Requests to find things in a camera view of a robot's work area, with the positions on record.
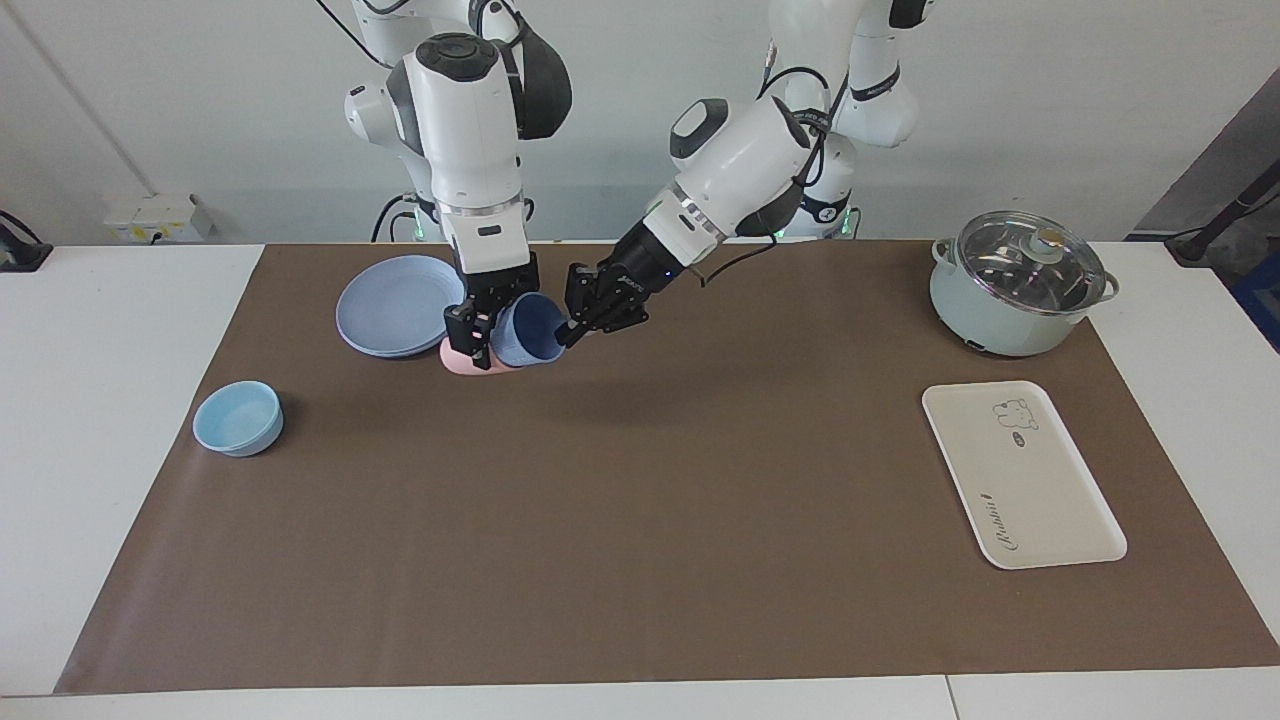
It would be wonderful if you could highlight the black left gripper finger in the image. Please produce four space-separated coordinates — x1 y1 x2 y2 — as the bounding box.
580 285 651 339
555 262 613 348

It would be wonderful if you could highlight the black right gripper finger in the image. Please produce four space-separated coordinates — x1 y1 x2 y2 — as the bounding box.
443 298 499 372
497 280 542 321

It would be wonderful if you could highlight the pink plastic cup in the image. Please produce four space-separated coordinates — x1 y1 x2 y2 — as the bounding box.
440 335 513 377

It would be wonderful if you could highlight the blue plastic cup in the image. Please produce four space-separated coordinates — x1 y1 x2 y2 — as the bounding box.
489 292 571 369

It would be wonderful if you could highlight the cream rabbit print tray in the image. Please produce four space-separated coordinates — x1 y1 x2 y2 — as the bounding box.
921 380 1128 571

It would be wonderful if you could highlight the lavender blue plate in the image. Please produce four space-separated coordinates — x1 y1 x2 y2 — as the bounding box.
336 255 467 359

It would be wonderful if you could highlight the brown table mat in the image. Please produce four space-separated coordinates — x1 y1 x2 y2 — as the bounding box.
55 240 1280 694

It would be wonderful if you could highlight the light blue bowl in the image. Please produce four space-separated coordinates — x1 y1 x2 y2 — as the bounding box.
192 380 285 458

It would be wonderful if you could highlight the mint green electric pot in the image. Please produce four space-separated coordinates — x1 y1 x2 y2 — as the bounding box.
930 237 1121 358

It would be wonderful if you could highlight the glass pot lid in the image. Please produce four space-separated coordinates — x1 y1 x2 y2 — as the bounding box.
955 210 1109 317

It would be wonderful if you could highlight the black clamp device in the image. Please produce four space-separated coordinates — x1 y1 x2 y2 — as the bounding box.
0 210 53 273

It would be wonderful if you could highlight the black stand pole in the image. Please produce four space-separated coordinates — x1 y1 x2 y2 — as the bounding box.
1165 160 1280 266

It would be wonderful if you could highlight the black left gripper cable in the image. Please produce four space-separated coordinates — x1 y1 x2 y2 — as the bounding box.
700 65 833 288

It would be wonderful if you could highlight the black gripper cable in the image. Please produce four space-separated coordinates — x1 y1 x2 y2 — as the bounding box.
700 65 833 288
316 0 363 41

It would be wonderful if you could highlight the black base power cable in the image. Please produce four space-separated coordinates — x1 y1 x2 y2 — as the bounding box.
372 193 421 244

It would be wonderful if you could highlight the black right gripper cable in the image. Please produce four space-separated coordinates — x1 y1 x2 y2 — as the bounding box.
316 0 363 41

